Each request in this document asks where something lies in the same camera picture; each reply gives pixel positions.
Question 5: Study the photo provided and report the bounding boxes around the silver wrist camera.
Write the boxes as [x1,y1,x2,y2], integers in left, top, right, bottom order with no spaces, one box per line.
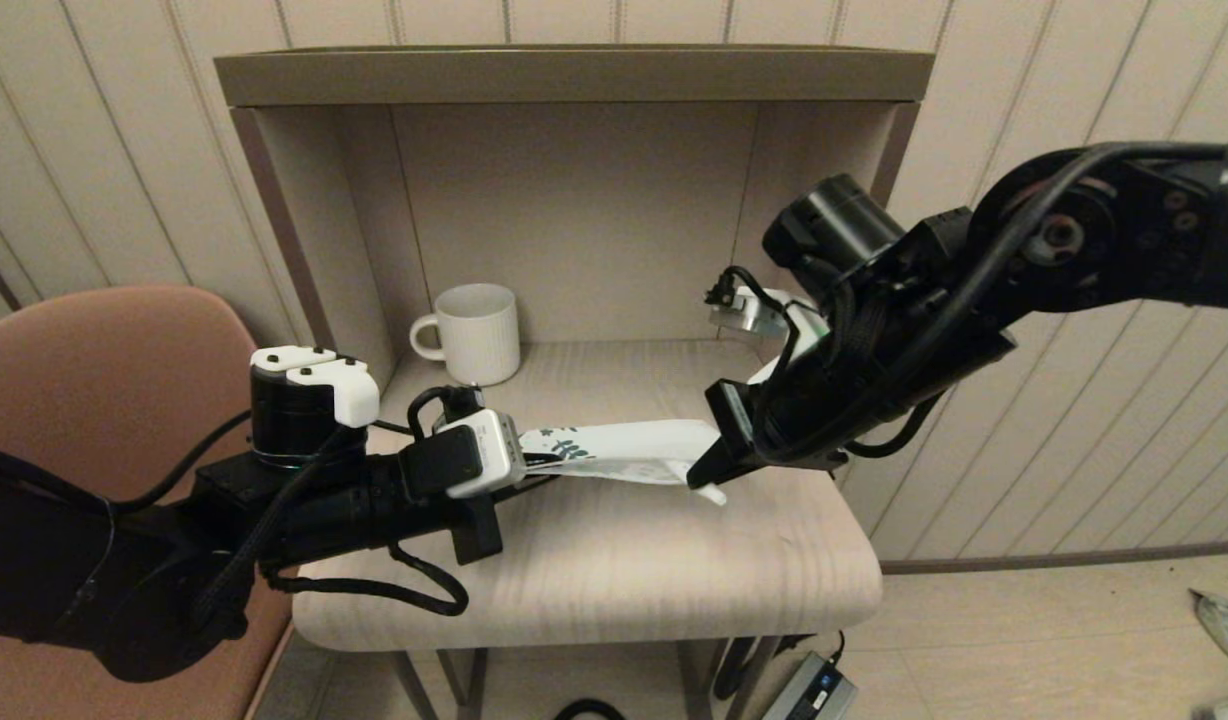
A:
[707,285,835,386]
[399,408,527,499]

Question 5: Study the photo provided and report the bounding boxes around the grey power adapter brick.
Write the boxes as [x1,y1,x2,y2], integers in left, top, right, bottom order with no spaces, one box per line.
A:
[764,652,858,720]

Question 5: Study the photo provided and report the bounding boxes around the white ribbed ceramic mug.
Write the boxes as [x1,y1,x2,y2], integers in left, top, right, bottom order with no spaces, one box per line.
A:
[410,283,522,389]

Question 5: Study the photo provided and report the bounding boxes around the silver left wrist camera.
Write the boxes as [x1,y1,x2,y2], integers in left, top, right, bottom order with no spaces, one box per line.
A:
[399,408,527,499]

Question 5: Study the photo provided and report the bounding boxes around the pink brown upholstered chair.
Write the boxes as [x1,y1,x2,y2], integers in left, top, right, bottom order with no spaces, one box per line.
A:
[0,285,360,720]

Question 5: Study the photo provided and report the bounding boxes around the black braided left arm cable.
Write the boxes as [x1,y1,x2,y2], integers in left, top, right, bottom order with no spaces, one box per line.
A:
[264,540,470,617]

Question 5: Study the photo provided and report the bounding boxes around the black camera cable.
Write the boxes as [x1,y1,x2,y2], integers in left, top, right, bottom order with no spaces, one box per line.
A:
[709,140,1228,461]
[407,385,487,441]

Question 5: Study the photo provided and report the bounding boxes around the black left camera cable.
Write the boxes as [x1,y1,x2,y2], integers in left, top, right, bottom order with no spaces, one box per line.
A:
[407,385,487,441]

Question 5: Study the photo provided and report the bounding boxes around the black right camera cable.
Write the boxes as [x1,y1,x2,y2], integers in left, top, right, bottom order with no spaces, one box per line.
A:
[709,140,1228,461]

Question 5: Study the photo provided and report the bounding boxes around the brown baseboard strip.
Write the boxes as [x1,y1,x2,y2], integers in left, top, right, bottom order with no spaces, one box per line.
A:
[879,540,1228,577]

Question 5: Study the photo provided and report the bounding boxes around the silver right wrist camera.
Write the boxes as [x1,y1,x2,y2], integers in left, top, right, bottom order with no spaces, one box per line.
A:
[707,285,835,386]

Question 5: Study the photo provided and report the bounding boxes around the beige wooden nightstand shelf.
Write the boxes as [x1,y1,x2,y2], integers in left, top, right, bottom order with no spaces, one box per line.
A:
[214,48,933,720]

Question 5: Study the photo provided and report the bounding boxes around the white horse print bag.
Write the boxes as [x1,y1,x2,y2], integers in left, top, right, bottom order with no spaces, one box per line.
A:
[519,418,723,489]

